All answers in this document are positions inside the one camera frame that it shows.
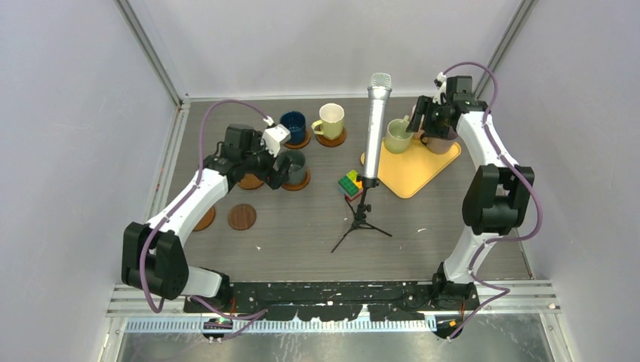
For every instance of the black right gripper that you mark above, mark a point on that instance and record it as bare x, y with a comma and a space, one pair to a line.
425, 105

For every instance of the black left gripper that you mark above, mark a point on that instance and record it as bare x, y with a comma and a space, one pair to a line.
272, 178

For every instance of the dark green mug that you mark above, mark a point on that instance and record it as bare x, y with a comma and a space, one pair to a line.
298, 167

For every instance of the brown wooden coaster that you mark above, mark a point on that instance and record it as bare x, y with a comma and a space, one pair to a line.
299, 186
206, 220
250, 182
332, 143
301, 145

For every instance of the light green mug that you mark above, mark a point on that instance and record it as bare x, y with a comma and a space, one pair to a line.
397, 139

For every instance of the dark blue mug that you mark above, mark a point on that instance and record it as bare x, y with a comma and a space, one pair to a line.
295, 122

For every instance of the dark walnut wooden coaster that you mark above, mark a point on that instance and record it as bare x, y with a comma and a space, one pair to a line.
242, 217

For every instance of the yellow tray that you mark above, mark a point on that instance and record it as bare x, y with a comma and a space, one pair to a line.
405, 174

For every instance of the cream yellow mug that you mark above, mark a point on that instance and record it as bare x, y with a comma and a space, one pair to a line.
330, 123

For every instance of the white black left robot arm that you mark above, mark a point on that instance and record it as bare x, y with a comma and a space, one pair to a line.
153, 257

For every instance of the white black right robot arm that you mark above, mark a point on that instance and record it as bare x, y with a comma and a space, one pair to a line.
497, 198

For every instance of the pink cream mug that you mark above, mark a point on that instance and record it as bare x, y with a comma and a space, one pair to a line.
416, 123

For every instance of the mauve purple mug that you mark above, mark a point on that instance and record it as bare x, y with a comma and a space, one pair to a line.
441, 146

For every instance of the silver microphone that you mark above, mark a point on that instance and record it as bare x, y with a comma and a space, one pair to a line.
379, 91

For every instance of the colourful toy brick block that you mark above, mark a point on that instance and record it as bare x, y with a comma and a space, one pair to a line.
350, 186

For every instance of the black microphone tripod stand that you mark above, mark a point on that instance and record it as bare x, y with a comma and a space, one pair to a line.
359, 209

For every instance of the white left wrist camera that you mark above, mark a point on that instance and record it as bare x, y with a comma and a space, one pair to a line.
275, 136

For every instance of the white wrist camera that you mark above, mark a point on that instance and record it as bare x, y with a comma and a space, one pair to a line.
441, 84
275, 136

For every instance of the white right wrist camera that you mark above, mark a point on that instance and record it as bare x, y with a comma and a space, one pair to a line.
441, 84

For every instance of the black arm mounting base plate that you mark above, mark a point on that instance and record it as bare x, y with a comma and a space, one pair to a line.
339, 301

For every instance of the aluminium front rail frame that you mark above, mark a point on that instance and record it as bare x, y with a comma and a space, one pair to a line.
501, 297

